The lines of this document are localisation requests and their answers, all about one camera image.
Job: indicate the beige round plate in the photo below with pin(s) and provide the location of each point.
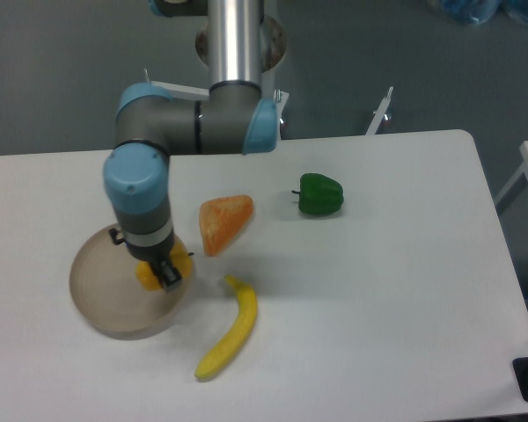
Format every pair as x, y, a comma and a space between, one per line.
108, 295

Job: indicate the green toy bell pepper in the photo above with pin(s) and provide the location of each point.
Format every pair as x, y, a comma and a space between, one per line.
319, 195

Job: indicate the blue plastic bag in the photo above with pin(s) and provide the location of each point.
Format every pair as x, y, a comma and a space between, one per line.
480, 12

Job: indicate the yellow toy banana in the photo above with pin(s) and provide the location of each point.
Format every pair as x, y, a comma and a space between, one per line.
226, 349

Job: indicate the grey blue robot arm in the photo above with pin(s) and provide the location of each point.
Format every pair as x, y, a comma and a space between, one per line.
151, 126

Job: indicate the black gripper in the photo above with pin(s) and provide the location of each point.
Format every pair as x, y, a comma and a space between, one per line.
161, 239

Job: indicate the yellow toy bell pepper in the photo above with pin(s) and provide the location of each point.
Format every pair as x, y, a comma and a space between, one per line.
154, 272

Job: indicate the orange triangular toy slice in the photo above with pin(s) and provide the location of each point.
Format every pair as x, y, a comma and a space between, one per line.
222, 219

